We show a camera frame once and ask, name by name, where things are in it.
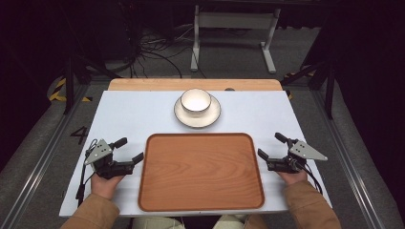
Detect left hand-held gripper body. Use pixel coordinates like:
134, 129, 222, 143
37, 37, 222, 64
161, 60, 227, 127
84, 138, 135, 180

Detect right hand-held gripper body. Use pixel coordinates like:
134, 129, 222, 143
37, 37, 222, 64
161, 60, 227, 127
266, 138, 329, 175

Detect white plate dark rim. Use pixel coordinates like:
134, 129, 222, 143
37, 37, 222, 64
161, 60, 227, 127
173, 94, 222, 130

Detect wooden tray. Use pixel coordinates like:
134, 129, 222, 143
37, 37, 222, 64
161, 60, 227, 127
138, 132, 266, 213

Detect white bowl dark rim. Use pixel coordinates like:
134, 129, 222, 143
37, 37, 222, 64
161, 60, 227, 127
180, 88, 212, 116

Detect person's right hand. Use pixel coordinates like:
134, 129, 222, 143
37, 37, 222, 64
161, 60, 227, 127
277, 170, 309, 187

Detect person's left hand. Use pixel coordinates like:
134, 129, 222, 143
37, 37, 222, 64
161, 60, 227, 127
90, 173, 126, 201

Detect white table mat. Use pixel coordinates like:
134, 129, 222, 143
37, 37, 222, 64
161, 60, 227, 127
58, 90, 332, 219

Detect yellow black floor tape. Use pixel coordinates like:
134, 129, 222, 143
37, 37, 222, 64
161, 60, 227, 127
284, 71, 317, 101
48, 77, 94, 103

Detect black tripod stand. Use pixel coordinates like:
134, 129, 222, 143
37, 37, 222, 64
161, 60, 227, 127
61, 52, 122, 115
280, 56, 336, 120

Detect person's left leg light pants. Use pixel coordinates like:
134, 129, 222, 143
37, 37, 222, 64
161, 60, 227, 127
131, 217, 186, 229

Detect person's leg light pants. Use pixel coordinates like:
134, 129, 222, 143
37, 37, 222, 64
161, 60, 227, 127
212, 214, 250, 229
131, 217, 186, 229

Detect wooden table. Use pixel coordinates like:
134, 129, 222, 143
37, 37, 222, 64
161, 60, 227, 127
107, 77, 284, 93

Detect person's right leg light pants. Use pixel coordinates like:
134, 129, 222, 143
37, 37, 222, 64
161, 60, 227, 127
212, 214, 250, 229

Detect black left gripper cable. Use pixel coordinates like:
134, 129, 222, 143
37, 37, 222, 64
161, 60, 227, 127
75, 138, 99, 208

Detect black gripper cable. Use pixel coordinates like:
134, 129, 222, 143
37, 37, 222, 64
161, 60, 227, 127
298, 161, 324, 196
75, 138, 99, 208

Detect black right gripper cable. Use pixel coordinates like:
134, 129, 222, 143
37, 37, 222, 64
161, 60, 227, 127
298, 161, 324, 196

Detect aluminium floor rail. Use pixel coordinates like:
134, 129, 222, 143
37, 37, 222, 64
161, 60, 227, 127
0, 83, 92, 229
309, 89, 387, 229

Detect bundle of black floor cables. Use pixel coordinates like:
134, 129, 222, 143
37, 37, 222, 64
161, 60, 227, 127
125, 27, 208, 79

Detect white metal stand frame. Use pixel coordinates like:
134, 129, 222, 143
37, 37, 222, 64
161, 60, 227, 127
190, 4, 282, 75

